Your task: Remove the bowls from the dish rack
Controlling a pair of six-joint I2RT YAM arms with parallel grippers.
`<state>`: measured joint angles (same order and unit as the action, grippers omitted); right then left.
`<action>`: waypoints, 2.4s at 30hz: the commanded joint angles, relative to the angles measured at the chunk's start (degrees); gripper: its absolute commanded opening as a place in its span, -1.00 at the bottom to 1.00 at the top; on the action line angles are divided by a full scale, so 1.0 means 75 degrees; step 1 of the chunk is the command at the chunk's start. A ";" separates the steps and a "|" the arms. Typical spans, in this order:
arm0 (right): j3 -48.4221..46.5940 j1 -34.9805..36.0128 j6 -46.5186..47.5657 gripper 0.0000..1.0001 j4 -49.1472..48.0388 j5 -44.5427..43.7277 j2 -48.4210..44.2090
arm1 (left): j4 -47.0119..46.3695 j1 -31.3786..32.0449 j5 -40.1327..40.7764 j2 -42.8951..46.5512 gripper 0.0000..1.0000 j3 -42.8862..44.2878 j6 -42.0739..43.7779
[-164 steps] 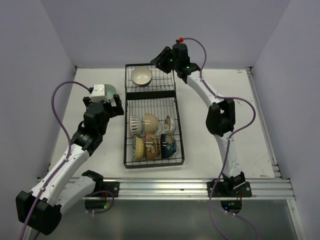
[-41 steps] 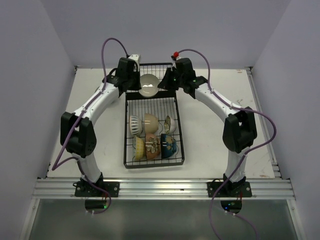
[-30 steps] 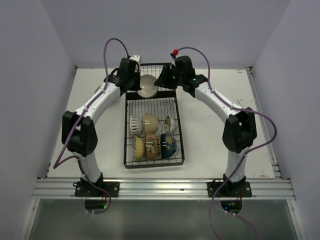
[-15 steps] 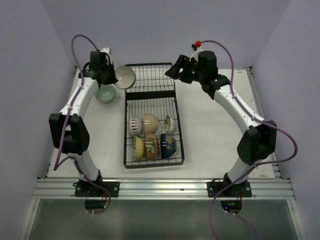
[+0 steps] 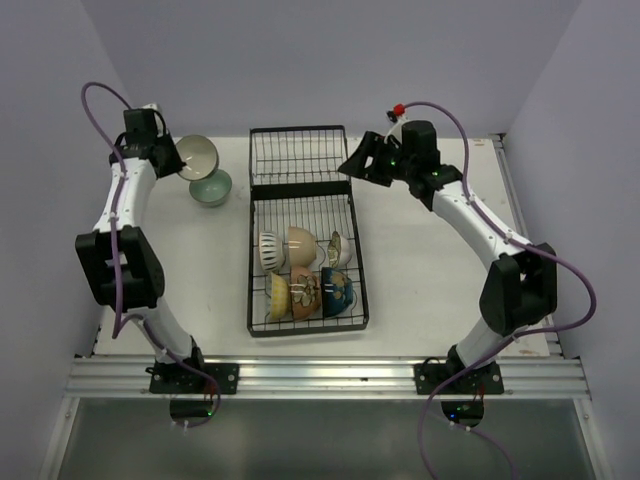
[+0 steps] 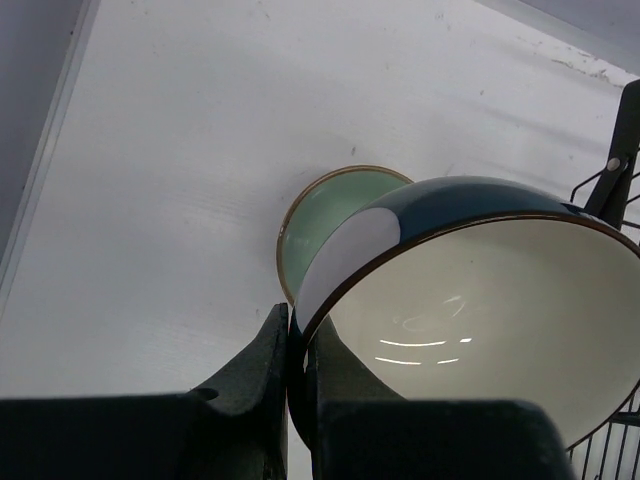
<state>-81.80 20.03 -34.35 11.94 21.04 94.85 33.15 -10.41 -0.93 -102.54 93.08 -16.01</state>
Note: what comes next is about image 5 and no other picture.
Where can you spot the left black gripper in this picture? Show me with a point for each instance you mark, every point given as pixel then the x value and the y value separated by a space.
pixel 176 164

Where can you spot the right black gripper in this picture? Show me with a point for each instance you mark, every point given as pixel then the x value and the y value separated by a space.
pixel 373 144

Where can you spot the teal white dotted bowl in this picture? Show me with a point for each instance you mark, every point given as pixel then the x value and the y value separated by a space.
pixel 199 155

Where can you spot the mint green floral bowl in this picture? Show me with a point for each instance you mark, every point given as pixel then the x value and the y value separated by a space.
pixel 212 191

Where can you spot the white bowl blue stripes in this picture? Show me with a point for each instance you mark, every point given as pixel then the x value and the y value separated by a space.
pixel 271 251

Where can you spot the yellow green patterned bowl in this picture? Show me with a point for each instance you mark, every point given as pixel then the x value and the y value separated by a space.
pixel 278 296

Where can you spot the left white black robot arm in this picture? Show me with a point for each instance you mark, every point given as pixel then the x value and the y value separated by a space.
pixel 121 267

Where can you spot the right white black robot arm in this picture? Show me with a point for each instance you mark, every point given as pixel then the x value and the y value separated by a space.
pixel 520 288

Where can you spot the white scalloped patterned bowl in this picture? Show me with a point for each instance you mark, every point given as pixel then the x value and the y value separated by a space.
pixel 339 251

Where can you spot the beige plain bowl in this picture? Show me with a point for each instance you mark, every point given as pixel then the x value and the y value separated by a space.
pixel 301 246

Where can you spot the dark blue floral bowl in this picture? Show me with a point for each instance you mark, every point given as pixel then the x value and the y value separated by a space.
pixel 336 291

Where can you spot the pink floral bowl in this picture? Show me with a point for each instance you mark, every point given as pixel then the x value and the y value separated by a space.
pixel 305 293

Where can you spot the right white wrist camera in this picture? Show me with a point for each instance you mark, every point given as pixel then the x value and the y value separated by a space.
pixel 397 117

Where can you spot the black wire dish rack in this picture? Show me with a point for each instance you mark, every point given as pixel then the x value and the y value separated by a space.
pixel 294 181

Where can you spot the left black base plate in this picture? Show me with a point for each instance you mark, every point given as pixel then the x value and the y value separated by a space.
pixel 173 379

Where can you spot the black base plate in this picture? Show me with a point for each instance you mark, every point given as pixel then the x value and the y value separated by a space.
pixel 173 379
pixel 435 375

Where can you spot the aluminium mounting rail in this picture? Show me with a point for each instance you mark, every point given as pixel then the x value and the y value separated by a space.
pixel 535 378

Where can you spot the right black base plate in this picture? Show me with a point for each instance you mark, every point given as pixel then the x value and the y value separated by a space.
pixel 435 375

